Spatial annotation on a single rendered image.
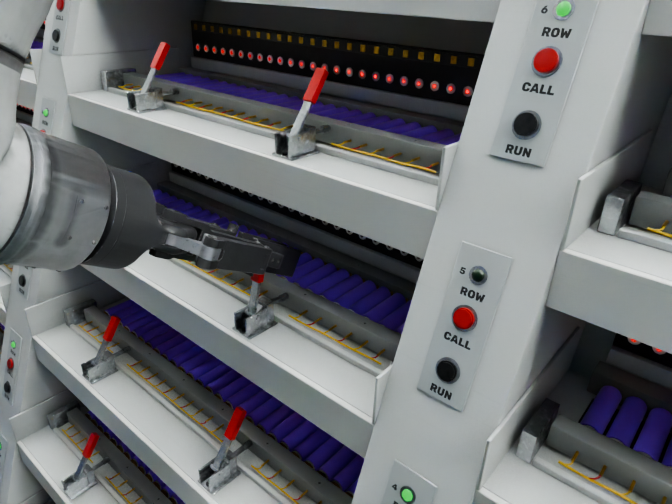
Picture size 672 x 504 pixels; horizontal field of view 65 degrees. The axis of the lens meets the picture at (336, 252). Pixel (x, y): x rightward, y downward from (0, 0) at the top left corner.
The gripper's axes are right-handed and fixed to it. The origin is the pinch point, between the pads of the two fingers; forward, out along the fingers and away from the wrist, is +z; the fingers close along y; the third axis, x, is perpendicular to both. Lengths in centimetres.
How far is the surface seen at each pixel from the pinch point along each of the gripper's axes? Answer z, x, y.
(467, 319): -2.9, 2.3, 23.1
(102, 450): 12, -40, -29
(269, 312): 2.6, -5.8, 0.9
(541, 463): 3.9, -6.3, 30.3
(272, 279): 5.6, -3.0, -2.9
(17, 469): 8, -51, -43
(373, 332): 5.4, -3.3, 11.9
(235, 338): -0.2, -9.2, 0.1
